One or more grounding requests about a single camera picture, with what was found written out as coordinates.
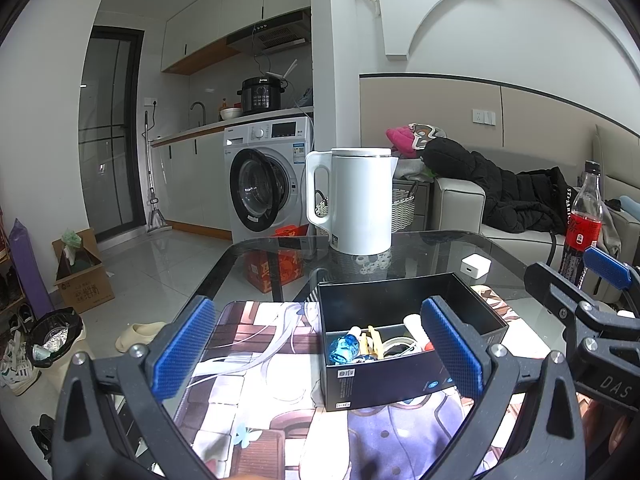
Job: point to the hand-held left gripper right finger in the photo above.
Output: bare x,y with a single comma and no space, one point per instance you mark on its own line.
452,355

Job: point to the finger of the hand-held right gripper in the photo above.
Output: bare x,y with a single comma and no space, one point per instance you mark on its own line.
607,266
560,290

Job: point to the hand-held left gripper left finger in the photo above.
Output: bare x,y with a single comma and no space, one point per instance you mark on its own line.
182,355

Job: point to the black cardboard box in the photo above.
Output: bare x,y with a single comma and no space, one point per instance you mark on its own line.
380,380

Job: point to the person's right hand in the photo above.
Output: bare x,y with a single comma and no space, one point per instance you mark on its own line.
600,435

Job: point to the grey garment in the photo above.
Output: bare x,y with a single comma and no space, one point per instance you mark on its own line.
612,230

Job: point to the cola bottle red label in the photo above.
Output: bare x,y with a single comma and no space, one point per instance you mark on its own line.
582,230

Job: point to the beige slipper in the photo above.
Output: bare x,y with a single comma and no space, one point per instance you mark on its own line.
137,335

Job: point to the white tape roll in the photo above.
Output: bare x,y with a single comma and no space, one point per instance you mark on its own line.
400,347

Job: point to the white charger cube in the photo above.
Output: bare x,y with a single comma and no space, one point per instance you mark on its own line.
475,266

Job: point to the printed desk mat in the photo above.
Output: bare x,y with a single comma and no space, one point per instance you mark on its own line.
280,370

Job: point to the blue crinkled packet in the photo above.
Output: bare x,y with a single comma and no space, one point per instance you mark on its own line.
345,347

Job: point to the brown cardboard box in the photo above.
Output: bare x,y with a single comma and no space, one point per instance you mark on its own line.
85,290

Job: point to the red box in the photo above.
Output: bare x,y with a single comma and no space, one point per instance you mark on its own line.
280,265

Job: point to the black trash bin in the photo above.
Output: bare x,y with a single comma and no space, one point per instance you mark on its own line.
50,345

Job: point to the beige sofa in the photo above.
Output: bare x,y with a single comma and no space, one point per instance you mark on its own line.
460,200

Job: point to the white floor mop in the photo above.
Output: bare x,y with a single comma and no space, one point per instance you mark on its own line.
157,220

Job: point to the black padded jacket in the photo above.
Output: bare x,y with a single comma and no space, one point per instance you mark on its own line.
480,175

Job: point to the wicker basket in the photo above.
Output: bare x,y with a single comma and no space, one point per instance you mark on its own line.
402,210

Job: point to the green plastic bag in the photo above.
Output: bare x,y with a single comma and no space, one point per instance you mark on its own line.
71,239

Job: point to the black shoe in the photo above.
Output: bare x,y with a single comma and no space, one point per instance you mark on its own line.
42,435

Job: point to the white sneakers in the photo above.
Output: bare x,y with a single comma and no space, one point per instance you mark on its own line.
20,375

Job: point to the white kitchen base cabinets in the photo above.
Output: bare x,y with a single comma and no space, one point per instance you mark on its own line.
190,185

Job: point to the purple rolled mat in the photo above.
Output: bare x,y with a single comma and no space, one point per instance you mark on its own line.
27,265

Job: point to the white electric kettle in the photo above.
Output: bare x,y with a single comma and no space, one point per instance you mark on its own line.
360,200

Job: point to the grey folded cloth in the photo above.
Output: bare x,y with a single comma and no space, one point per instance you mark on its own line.
410,167

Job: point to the patterned cushion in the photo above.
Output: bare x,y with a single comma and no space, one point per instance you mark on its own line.
425,132

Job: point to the pink cloth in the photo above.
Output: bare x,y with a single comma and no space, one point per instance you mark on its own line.
400,137

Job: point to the white washing machine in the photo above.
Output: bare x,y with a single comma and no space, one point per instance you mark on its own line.
240,140

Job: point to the dark framed glass door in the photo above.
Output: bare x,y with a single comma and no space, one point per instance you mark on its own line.
107,135

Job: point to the chrome kitchen faucet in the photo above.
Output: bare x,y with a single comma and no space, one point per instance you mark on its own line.
202,110

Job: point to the white bowl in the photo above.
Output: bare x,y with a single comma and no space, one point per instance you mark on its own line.
231,113

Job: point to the black pressure cooker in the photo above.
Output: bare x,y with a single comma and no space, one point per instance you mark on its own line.
257,95

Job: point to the white router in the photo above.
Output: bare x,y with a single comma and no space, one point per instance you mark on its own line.
287,71

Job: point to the steel range hood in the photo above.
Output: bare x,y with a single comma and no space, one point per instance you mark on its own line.
280,35

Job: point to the white wall socket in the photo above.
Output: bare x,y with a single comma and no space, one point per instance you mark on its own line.
482,117

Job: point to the white wall cabinets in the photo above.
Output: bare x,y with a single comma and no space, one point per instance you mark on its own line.
200,25

